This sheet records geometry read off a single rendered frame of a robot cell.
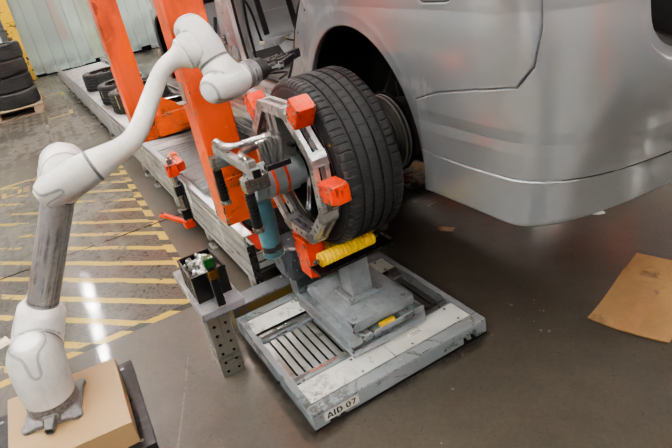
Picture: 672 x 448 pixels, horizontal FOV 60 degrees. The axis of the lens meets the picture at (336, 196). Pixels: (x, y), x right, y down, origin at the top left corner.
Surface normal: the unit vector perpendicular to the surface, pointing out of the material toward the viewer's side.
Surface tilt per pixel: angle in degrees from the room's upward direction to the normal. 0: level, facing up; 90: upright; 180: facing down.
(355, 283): 90
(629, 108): 95
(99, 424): 5
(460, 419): 0
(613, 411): 0
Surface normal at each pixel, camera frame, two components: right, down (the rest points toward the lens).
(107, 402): -0.11, -0.89
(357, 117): 0.28, -0.32
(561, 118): -0.36, 0.49
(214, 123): 0.49, 0.27
